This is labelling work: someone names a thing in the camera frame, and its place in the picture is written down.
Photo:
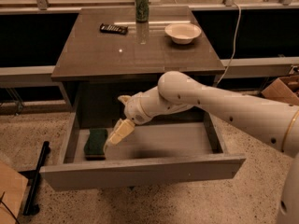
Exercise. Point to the grey cabinet with counter top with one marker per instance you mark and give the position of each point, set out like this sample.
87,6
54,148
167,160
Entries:
96,68

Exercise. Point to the cardboard box left corner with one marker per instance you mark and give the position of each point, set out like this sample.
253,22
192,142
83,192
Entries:
12,189

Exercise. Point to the black remote control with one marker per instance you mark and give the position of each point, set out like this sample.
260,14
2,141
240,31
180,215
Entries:
113,29

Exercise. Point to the cardboard box right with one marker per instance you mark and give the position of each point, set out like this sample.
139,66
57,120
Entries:
283,89

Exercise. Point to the open grey top drawer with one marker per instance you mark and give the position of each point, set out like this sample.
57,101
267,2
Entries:
182,147

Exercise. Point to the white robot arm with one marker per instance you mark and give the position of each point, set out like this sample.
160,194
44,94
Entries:
273,123

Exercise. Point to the black metal bar stand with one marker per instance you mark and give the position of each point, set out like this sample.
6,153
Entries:
33,176

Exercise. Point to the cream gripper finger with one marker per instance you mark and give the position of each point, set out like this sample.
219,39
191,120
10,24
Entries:
124,99
121,130

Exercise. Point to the white ceramic bowl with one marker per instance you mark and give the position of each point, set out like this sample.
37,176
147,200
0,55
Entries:
182,33

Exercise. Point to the green soda can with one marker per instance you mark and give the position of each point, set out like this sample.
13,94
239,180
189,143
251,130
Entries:
142,10

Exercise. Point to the green and yellow sponge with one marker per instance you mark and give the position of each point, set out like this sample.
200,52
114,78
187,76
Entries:
94,147

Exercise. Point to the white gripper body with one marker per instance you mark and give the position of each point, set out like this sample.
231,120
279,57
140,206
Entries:
135,109

